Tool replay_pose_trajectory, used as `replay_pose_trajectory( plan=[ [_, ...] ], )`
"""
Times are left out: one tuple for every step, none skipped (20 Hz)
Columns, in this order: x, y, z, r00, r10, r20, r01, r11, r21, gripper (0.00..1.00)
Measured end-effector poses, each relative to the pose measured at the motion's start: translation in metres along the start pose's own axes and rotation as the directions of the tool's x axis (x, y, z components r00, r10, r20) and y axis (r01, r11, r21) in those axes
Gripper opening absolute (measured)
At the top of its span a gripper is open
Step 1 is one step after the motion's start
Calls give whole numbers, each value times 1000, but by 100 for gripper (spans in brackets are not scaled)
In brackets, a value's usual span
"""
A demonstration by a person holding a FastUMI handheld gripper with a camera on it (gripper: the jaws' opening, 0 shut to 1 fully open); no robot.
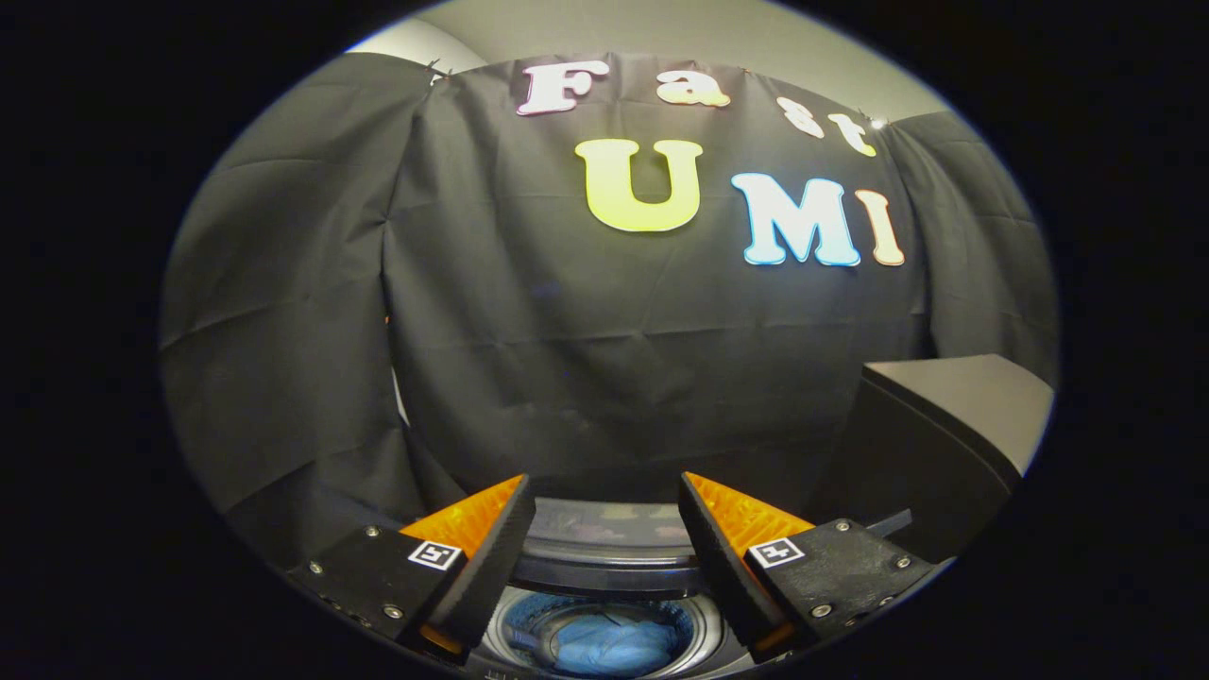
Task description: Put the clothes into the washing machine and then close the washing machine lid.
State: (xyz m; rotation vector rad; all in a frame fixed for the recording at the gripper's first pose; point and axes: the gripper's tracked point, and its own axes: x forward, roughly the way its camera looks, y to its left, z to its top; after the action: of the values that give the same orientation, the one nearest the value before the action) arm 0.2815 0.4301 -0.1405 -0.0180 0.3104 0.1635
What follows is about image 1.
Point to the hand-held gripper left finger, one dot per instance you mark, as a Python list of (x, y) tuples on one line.
[(484, 567)]

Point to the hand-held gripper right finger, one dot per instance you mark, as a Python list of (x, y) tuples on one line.
[(725, 567)]

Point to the grey washing machine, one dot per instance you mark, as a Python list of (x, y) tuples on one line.
[(704, 628)]

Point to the dark washing machine lid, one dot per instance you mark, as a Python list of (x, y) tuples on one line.
[(609, 538)]

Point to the light blue polo shirt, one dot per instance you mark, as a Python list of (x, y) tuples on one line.
[(609, 644)]

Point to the black backdrop cloth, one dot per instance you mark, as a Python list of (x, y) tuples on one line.
[(567, 378)]

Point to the dark grey cabinet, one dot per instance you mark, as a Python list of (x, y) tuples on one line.
[(926, 453)]

